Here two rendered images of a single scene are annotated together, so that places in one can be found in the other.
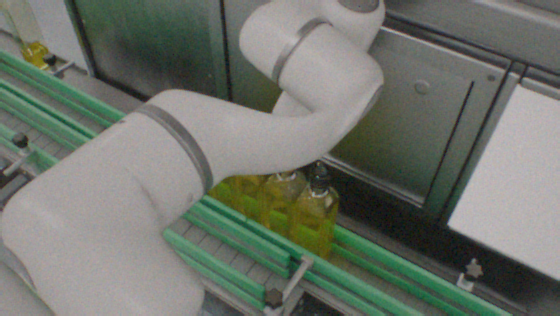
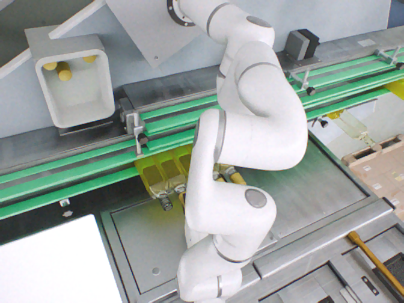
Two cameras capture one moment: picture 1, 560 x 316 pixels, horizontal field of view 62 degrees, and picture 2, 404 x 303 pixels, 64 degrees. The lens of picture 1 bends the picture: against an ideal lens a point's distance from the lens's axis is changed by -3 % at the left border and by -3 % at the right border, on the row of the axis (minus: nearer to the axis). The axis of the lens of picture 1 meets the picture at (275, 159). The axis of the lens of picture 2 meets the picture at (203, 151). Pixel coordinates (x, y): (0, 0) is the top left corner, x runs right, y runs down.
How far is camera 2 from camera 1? 0.38 m
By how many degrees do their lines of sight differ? 15
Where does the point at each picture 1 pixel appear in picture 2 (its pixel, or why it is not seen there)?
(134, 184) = (238, 247)
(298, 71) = (211, 281)
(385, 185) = (133, 206)
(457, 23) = not seen: outside the picture
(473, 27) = not seen: outside the picture
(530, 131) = (103, 294)
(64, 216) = (252, 233)
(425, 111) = (146, 261)
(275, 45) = (225, 281)
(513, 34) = not seen: outside the picture
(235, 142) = (215, 263)
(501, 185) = (91, 258)
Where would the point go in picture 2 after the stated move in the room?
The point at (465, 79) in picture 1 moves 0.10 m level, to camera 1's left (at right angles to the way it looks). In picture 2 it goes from (143, 291) to (172, 270)
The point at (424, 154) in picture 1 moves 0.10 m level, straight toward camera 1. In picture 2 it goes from (130, 240) to (123, 225)
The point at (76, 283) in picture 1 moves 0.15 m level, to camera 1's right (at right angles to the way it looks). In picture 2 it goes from (233, 219) to (156, 277)
